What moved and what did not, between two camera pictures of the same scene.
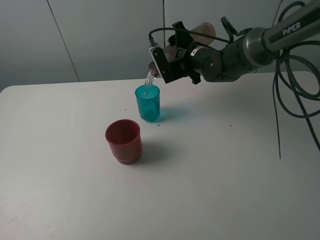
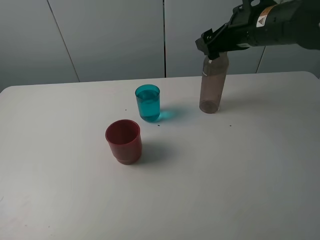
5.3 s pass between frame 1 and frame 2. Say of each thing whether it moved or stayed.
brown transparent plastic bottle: moved
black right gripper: moved
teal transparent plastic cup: stayed
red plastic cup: stayed
